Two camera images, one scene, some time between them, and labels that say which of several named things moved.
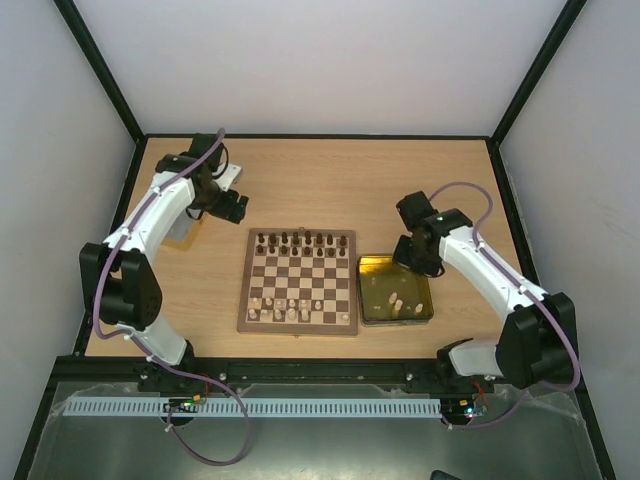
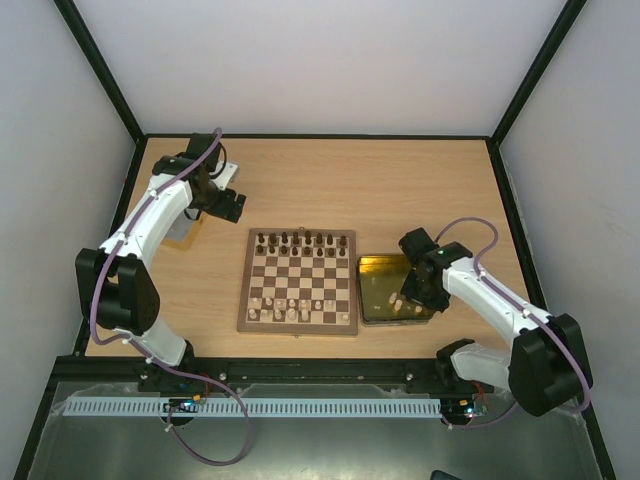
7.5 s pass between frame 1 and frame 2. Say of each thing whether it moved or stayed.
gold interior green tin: stayed
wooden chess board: stayed
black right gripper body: moved
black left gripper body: stayed
